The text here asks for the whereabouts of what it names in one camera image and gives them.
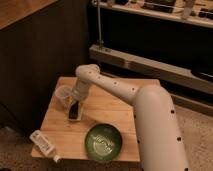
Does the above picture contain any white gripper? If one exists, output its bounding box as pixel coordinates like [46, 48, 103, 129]
[71, 80, 90, 101]

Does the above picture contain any black eraser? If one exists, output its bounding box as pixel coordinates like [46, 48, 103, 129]
[69, 102, 79, 119]

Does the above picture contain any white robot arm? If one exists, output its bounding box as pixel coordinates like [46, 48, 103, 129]
[72, 64, 189, 171]

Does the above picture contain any white sponge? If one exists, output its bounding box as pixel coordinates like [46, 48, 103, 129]
[69, 101, 82, 121]

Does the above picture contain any clear plastic cup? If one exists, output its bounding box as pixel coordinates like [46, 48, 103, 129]
[55, 85, 71, 107]

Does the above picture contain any wooden table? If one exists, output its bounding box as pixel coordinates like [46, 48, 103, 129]
[30, 76, 162, 171]

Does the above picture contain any green bowl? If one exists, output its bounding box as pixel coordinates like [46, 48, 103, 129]
[84, 123, 123, 163]

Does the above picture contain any dark wooden cabinet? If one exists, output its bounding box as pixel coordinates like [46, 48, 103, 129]
[0, 0, 88, 135]

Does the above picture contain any white plastic bottle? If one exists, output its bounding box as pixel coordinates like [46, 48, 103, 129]
[30, 130, 61, 163]

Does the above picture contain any metal shelf rack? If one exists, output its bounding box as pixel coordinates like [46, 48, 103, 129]
[89, 0, 213, 95]

